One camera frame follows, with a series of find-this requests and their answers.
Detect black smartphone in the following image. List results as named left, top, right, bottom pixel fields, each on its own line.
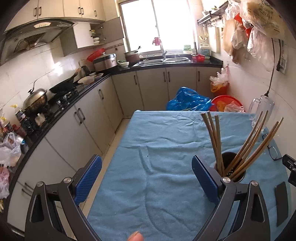
left=274, top=182, right=288, bottom=226

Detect range hood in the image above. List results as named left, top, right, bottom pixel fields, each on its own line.
left=1, top=18, right=74, bottom=65

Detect steel wok with lid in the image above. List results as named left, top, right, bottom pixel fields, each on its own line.
left=23, top=80, right=48, bottom=116

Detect long diagonal wooden chopstick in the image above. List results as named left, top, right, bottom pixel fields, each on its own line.
left=231, top=117, right=285, bottom=181

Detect blue plastic bag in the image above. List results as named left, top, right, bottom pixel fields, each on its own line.
left=166, top=87, right=212, bottom=111

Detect blue towel table cover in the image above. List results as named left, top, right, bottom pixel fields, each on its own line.
left=86, top=110, right=293, bottom=241

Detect black frying pan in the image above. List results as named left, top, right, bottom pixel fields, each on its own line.
left=49, top=72, right=78, bottom=94

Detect orange trash bin with bag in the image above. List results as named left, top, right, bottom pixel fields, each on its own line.
left=209, top=66, right=229, bottom=97

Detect red plastic basin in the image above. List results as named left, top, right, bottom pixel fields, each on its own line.
left=210, top=95, right=245, bottom=113

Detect person's left hand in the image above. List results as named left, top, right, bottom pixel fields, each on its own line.
left=127, top=231, right=144, bottom=241

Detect white plastic bag on counter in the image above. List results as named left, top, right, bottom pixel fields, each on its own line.
left=0, top=132, right=22, bottom=167

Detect long crossing wooden chopstick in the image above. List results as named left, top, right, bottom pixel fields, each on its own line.
left=230, top=111, right=268, bottom=174

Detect vertical wooden chopstick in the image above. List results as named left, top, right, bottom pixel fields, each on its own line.
left=215, top=114, right=225, bottom=176

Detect kitchen faucet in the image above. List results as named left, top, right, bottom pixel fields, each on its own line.
left=152, top=37, right=168, bottom=60

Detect brown cooking pot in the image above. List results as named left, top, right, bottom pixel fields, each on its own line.
left=125, top=46, right=141, bottom=66

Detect wall utensil rack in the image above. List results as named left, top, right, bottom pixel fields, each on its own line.
left=197, top=1, right=228, bottom=26

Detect clear glass pitcher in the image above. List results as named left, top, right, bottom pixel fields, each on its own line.
left=248, top=95, right=275, bottom=132

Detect black hanging power cable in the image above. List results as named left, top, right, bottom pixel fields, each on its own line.
left=264, top=38, right=284, bottom=98

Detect silver rice cooker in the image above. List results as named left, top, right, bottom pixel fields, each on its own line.
left=92, top=53, right=118, bottom=72

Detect red lid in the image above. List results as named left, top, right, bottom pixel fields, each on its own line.
left=87, top=48, right=105, bottom=62

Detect black eyeglasses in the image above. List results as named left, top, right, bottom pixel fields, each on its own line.
left=266, top=139, right=282, bottom=161

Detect hanging plastic bags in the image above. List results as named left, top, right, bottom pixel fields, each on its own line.
left=222, top=1, right=285, bottom=72

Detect steel kitchen sink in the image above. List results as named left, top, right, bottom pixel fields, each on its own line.
left=134, top=57, right=191, bottom=67

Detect white bowl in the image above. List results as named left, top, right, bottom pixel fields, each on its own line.
left=118, top=60, right=130, bottom=68

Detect black utensil holder cup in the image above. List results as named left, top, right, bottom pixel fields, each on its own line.
left=214, top=151, right=246, bottom=183

